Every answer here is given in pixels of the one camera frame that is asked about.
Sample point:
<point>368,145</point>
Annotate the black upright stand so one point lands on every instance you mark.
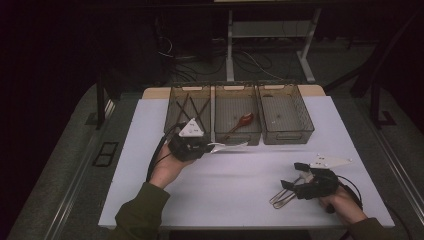
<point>375,103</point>
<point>100,100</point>

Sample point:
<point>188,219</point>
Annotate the brown wooden spoon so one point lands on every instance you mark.
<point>246,118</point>

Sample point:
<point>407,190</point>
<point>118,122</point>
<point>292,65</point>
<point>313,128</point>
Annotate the white metal desk frame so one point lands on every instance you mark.
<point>230,50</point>

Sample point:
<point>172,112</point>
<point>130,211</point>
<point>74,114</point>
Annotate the metal floor rail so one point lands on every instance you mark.
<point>400,173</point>
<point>71,196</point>

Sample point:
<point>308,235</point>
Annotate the person's left hand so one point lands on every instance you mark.
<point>165,170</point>

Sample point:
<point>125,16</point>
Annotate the white ceramic spoon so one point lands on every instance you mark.
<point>230,146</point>

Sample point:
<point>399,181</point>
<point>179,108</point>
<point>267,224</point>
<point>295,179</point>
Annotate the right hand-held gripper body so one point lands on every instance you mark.
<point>320,186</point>

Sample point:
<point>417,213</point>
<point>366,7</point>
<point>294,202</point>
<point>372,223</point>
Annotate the black diagonal bar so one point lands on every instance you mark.
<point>366,60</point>

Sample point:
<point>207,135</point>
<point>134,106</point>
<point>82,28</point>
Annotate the person's right hand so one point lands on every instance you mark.
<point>348,208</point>

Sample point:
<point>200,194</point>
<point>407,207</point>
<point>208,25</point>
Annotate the smoky plastic bin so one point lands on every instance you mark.
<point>285,115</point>
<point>226,110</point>
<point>171,116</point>

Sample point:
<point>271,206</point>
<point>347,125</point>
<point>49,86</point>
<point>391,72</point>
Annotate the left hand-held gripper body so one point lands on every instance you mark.
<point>186,148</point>

